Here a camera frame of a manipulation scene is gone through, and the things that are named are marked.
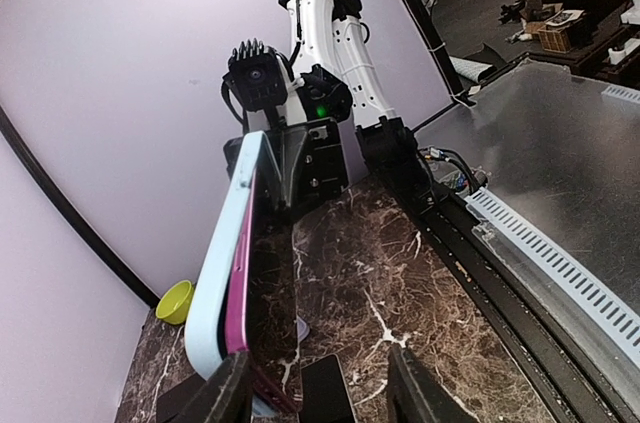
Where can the pink phone with dark screen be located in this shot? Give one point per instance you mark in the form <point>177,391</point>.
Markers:
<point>261,313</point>

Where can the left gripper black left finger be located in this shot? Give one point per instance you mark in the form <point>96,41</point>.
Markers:
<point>225,397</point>

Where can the green bowl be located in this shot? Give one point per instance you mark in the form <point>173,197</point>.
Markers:
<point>173,307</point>

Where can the white slotted cable duct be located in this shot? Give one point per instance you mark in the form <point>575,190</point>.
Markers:
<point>614,317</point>

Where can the black front rail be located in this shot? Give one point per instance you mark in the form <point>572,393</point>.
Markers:
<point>565,379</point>

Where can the silver phone with dark screen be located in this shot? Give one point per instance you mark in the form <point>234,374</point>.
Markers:
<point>325,396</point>

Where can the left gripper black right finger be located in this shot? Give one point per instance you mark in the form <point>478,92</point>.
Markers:
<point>414,395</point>

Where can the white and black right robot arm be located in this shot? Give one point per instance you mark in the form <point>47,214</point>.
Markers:
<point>328,78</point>

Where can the black frame post right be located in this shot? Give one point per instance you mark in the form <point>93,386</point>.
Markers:
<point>72,216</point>

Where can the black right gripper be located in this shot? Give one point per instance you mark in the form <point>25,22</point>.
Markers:
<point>302,166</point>

